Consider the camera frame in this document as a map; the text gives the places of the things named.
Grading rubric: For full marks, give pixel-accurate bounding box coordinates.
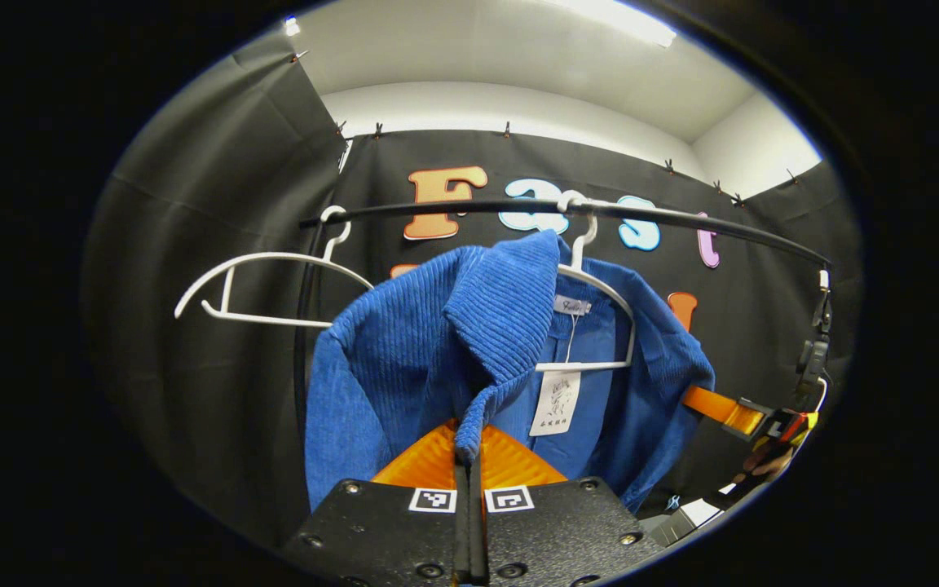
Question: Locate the white clothes hanger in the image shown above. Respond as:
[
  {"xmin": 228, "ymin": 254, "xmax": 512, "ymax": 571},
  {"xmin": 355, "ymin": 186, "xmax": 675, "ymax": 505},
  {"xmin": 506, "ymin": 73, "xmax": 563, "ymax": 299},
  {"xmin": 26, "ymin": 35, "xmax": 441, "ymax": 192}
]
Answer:
[
  {"xmin": 174, "ymin": 205, "xmax": 375, "ymax": 329},
  {"xmin": 535, "ymin": 190, "xmax": 638, "ymax": 373}
]

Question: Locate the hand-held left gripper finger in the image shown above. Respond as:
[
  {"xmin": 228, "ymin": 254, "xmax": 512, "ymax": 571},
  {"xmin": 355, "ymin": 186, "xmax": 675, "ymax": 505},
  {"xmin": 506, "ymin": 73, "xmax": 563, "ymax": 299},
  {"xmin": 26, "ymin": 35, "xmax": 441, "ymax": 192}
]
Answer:
[
  {"xmin": 284, "ymin": 418, "xmax": 472, "ymax": 587},
  {"xmin": 469, "ymin": 422, "xmax": 668, "ymax": 587}
]

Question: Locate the black clamped device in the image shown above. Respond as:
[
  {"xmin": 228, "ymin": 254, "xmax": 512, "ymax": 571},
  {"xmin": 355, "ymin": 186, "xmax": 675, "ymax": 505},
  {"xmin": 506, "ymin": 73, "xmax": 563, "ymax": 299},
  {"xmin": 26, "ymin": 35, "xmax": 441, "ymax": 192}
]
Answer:
[{"xmin": 796, "ymin": 269, "xmax": 834, "ymax": 400}]

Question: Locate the black clothes rack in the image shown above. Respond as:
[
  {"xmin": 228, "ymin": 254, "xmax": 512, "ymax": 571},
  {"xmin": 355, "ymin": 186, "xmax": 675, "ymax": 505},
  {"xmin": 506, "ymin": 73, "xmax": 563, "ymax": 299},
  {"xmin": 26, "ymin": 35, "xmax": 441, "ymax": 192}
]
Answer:
[{"xmin": 293, "ymin": 198, "xmax": 835, "ymax": 445}]

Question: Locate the blue corduroy jacket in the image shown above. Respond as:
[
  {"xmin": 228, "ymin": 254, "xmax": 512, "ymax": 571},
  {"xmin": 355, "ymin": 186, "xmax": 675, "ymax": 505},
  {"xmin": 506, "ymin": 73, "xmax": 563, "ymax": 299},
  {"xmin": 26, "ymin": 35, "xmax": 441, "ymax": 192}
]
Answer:
[{"xmin": 304, "ymin": 230, "xmax": 716, "ymax": 514}]

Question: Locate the black backdrop cloth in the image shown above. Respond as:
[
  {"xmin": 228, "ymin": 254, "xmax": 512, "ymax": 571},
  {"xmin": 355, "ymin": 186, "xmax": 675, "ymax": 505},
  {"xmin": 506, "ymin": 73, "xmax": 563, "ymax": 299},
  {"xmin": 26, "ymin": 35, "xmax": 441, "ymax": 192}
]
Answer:
[{"xmin": 80, "ymin": 33, "xmax": 866, "ymax": 555}]

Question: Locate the ceiling light panel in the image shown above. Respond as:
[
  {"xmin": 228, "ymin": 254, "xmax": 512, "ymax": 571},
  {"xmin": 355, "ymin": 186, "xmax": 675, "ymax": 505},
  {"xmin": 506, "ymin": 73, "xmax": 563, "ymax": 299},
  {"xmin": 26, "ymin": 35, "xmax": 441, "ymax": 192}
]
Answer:
[{"xmin": 551, "ymin": 0, "xmax": 678, "ymax": 48}]

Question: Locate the row of backdrop clips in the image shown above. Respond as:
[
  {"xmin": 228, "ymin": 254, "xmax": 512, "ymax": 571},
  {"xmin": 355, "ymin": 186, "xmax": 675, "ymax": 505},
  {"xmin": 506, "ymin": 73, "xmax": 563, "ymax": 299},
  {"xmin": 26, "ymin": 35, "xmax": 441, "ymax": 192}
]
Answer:
[{"xmin": 290, "ymin": 51, "xmax": 801, "ymax": 205}]

